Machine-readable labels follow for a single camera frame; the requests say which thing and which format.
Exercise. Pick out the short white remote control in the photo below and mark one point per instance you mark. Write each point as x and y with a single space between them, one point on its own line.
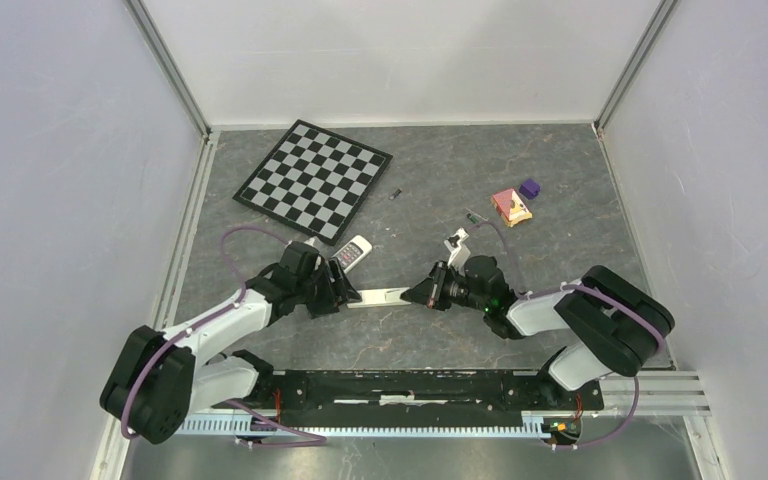
352 253

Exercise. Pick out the long white remote control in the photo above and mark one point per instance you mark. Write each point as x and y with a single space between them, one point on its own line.
371 298

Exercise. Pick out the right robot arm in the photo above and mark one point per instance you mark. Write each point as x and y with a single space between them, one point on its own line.
617 326

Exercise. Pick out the purple cube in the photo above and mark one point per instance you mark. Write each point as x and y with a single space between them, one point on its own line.
529 188

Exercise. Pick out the white slotted cable duct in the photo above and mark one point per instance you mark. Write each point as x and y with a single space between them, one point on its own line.
241 424

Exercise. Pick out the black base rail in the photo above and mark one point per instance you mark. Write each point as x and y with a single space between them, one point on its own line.
415 398

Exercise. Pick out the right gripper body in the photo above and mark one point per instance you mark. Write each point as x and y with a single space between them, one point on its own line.
449 284

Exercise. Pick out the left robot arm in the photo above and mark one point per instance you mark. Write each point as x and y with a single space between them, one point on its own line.
161 377

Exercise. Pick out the black and grey chessboard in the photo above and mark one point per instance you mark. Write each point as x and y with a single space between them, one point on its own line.
314 180

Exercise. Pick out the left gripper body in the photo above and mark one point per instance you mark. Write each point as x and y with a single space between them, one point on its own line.
325 295

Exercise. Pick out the red and yellow block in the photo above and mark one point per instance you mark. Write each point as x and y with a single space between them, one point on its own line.
511 207

